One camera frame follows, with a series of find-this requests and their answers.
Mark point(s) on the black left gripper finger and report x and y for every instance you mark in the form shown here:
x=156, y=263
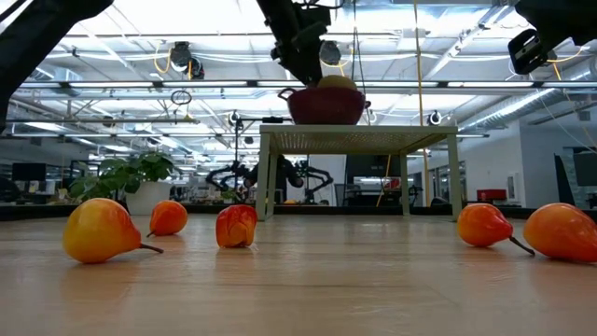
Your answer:
x=308, y=70

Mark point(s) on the yellow fruit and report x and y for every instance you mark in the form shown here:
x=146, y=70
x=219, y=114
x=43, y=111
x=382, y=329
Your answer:
x=337, y=83

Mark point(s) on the purple plastic colander bowl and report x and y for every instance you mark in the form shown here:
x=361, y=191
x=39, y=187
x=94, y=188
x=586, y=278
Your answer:
x=326, y=107

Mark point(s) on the small red orange fruit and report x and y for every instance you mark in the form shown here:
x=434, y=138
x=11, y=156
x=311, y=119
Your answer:
x=236, y=227

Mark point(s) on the orange red small pear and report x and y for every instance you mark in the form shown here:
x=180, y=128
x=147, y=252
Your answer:
x=562, y=232
x=482, y=225
x=169, y=218

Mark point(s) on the yellow orange small pear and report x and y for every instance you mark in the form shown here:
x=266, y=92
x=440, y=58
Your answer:
x=100, y=231

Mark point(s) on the black background robot arm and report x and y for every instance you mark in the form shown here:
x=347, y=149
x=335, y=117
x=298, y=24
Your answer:
x=228, y=175
x=317, y=177

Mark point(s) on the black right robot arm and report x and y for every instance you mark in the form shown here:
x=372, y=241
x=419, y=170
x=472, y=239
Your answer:
x=569, y=18

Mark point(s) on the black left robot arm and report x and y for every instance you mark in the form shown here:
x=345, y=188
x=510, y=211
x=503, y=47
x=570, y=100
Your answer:
x=32, y=42

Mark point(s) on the pale green perforated metal shelf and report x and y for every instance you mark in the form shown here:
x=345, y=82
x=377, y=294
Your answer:
x=354, y=139

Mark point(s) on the red storage box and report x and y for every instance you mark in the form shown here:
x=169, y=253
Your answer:
x=492, y=195

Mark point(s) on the white plant pot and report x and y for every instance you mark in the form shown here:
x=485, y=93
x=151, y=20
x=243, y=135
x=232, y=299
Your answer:
x=149, y=198

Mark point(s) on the green leafy plant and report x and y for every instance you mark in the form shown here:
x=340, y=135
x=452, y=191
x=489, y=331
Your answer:
x=121, y=175

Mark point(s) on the black computer monitor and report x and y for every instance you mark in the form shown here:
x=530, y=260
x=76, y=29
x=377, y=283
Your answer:
x=29, y=172

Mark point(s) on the black wall screen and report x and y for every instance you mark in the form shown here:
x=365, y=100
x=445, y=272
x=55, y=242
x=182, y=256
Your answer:
x=373, y=165

